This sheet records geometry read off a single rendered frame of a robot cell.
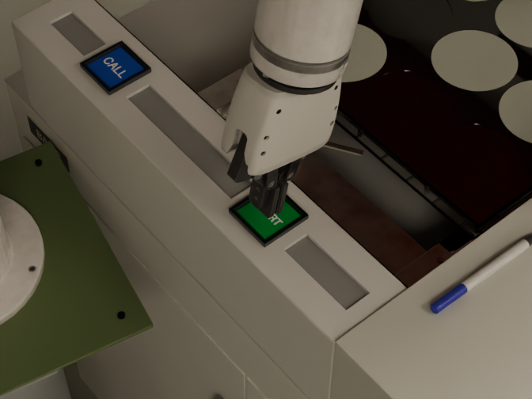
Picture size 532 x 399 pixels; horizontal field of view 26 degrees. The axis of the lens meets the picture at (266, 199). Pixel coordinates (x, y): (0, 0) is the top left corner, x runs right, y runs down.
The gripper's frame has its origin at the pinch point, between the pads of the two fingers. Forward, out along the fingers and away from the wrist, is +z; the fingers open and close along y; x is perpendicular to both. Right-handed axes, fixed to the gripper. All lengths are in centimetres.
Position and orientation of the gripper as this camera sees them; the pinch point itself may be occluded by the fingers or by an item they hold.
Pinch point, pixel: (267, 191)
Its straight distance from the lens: 109.5
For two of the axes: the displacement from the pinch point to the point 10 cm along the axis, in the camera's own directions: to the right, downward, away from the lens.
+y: -7.6, 3.6, -5.5
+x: 6.4, 6.0, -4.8
